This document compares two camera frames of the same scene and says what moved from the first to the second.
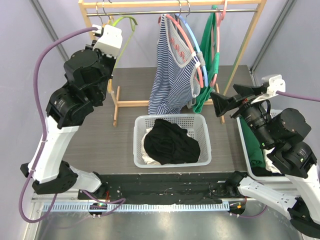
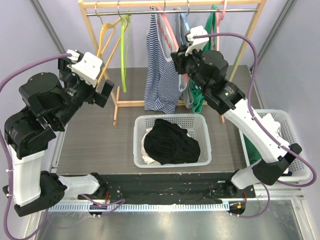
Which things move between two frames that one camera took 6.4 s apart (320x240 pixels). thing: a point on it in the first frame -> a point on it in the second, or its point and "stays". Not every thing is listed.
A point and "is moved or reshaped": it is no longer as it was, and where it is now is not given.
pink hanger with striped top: [178, 20] -> [170, 27]
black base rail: [162, 188] stays
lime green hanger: [131, 18] -> [125, 20]
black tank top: [168, 143] stays
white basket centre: [196, 125] stays
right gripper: [238, 102] -> [178, 61]
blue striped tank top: [174, 83] is moved or reshaped
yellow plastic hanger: [109, 21] is moved or reshaped
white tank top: [146, 158] stays
